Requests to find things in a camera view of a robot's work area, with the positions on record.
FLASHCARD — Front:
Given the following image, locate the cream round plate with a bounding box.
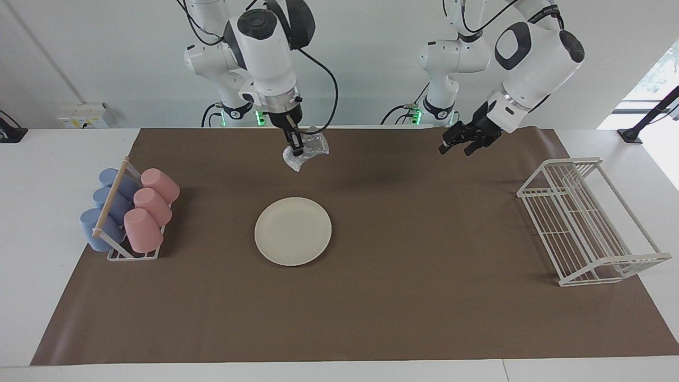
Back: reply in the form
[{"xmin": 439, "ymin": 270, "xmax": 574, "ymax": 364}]
[{"xmin": 254, "ymin": 197, "xmax": 333, "ymax": 266}]

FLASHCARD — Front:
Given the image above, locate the pink plastic cup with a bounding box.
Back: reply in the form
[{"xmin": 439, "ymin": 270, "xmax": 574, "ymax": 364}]
[
  {"xmin": 123, "ymin": 207, "xmax": 164, "ymax": 254},
  {"xmin": 140, "ymin": 168, "xmax": 180, "ymax": 204},
  {"xmin": 133, "ymin": 187, "xmax": 173, "ymax": 227}
]

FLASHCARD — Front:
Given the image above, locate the black angled stand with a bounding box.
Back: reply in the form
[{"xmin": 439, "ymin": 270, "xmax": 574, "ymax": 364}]
[{"xmin": 617, "ymin": 85, "xmax": 679, "ymax": 144}]

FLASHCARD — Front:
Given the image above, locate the blue plastic cup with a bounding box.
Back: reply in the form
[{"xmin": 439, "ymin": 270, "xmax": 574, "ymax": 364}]
[
  {"xmin": 92, "ymin": 187, "xmax": 133, "ymax": 223},
  {"xmin": 99, "ymin": 168, "xmax": 141, "ymax": 201},
  {"xmin": 80, "ymin": 208, "xmax": 127, "ymax": 252}
]

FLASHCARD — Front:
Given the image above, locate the brown table mat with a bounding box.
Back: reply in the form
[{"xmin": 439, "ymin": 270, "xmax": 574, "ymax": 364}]
[{"xmin": 30, "ymin": 127, "xmax": 679, "ymax": 367}]

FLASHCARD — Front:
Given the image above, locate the white cup holder rack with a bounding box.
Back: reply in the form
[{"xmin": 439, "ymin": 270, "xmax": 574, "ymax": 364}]
[{"xmin": 92, "ymin": 157, "xmax": 166, "ymax": 262}]

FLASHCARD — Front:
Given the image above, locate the black table clamp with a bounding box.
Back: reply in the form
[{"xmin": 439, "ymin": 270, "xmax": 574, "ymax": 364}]
[{"xmin": 0, "ymin": 110, "xmax": 28, "ymax": 144}]

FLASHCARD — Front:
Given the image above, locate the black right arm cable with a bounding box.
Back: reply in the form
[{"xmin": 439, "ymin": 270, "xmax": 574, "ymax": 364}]
[{"xmin": 296, "ymin": 48, "xmax": 339, "ymax": 136}]

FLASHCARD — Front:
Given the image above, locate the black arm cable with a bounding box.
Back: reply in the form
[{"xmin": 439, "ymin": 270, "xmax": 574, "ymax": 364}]
[
  {"xmin": 445, "ymin": 0, "xmax": 564, "ymax": 36},
  {"xmin": 296, "ymin": 48, "xmax": 339, "ymax": 136}
]

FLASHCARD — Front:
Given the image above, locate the black base cable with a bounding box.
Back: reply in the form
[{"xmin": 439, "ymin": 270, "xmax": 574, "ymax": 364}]
[
  {"xmin": 380, "ymin": 80, "xmax": 431, "ymax": 126},
  {"xmin": 201, "ymin": 103, "xmax": 224, "ymax": 128}
]

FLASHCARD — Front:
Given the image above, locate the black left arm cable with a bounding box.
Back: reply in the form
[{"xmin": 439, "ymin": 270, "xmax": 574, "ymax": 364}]
[{"xmin": 445, "ymin": 0, "xmax": 564, "ymax": 36}]

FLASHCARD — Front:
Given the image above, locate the white wire dish rack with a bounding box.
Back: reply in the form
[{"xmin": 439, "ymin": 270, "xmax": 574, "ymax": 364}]
[{"xmin": 516, "ymin": 157, "xmax": 673, "ymax": 287}]

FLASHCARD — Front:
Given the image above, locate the white wall socket box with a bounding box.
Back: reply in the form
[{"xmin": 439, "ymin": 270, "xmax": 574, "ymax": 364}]
[{"xmin": 56, "ymin": 102, "xmax": 110, "ymax": 129}]

